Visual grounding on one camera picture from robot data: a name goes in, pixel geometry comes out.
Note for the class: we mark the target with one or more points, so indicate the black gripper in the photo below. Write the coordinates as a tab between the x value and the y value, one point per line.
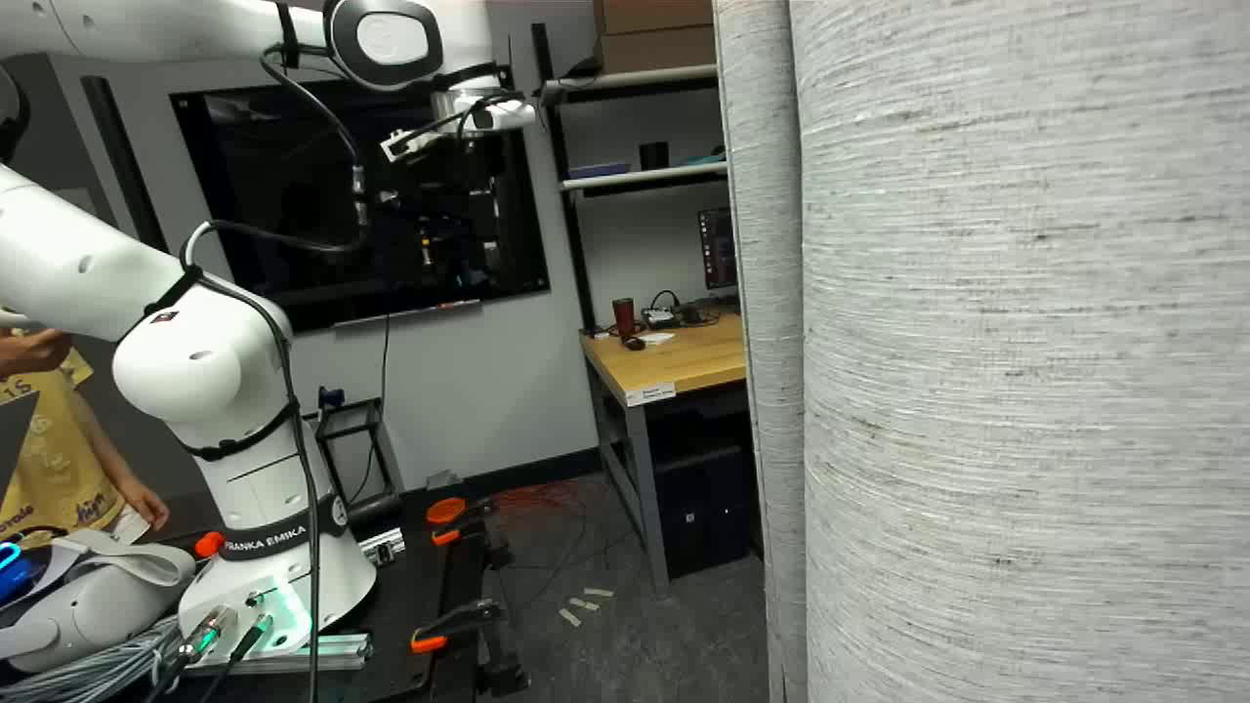
443	215

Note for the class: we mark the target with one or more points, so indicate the grey woven curtain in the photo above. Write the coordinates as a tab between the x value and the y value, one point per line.
1018	392

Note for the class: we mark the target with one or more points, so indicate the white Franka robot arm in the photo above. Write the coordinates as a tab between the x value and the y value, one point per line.
199	365

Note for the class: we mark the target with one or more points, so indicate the black metal shelf unit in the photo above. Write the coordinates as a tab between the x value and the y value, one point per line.
647	177

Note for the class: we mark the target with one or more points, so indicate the dark red cup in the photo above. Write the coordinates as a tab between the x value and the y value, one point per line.
624	319

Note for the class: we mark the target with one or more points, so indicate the small black box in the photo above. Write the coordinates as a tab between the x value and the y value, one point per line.
653	154

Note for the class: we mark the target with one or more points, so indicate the wooden top workbench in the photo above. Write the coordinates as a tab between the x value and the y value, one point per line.
676	358

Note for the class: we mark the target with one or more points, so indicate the brown cardboard box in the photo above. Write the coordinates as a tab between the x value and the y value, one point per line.
653	31

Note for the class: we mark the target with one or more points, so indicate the black computer tower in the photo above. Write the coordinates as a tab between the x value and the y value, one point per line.
708	510

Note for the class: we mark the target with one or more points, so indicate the orange round knob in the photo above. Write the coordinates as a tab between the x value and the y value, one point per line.
209	546

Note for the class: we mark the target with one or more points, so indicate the person in yellow shirt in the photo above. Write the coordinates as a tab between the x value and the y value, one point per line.
51	453

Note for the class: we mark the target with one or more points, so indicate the grey fabric bag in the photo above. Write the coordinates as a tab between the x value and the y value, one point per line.
91	591

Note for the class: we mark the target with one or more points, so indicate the blue plastic object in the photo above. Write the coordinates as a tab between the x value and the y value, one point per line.
10	572

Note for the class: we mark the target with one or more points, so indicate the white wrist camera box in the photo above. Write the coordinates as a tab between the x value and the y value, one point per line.
463	120

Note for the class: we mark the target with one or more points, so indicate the black glass wall board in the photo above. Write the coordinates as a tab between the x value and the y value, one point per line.
249	198

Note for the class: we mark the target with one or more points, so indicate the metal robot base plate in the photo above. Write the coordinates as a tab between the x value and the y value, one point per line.
325	646

